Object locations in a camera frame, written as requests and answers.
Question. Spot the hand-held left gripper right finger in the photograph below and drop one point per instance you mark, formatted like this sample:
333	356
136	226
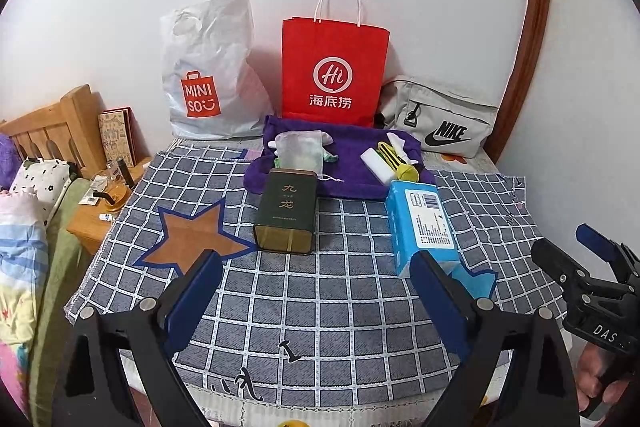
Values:
440	302

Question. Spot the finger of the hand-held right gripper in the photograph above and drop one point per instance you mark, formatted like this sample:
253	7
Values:
555	257
595	239

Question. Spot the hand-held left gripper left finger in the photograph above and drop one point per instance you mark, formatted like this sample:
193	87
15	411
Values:
192	302

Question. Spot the yellow zip pouch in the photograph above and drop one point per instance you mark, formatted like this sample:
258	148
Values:
400	163

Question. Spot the white sponge block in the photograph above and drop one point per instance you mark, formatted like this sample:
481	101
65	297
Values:
375	162

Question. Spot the green packet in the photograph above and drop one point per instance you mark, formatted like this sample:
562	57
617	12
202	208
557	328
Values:
330	154

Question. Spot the person's right hand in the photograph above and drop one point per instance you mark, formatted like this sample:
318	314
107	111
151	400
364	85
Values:
590	372

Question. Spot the blue star marker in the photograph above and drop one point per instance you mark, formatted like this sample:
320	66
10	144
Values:
475	284

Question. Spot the brown star marker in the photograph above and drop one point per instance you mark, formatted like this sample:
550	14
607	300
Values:
195	237

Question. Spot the blue tissue pack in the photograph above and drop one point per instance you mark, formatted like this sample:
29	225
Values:
422	227

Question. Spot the grey plaid cloth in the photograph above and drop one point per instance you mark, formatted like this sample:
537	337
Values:
325	297

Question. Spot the wooden nightstand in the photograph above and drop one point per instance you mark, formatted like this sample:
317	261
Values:
87	227

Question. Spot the dark green tea tin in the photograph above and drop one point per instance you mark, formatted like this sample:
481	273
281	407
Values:
286	212

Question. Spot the green blanket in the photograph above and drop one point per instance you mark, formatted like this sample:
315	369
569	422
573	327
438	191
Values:
55	282

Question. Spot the black bottle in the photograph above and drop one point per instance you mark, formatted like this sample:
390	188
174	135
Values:
127	172

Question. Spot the floral bed sheet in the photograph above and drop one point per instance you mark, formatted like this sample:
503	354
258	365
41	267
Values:
300	412

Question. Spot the purple towel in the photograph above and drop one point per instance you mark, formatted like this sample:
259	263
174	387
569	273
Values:
350	177

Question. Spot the pastel striped quilt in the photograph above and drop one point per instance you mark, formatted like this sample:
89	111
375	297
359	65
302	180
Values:
20	267

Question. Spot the illustrated notebook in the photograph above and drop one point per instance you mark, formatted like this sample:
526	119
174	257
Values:
117	137

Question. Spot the grey waist bag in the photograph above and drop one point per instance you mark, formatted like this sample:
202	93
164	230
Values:
440	107

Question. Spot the white spotted pillow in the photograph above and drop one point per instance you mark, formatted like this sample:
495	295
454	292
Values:
42	187

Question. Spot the wooden headboard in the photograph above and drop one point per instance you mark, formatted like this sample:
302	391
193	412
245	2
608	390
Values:
55	122

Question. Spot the purple plush toy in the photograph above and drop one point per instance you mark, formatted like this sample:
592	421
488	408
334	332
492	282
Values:
6	162

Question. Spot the white plastic shopping bag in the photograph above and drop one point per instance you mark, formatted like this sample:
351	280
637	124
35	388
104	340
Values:
210	57

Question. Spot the red paper bag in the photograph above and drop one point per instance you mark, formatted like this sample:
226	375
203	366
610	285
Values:
335	57

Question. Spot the wooden door frame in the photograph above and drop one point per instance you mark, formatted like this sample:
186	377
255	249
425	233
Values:
535	32

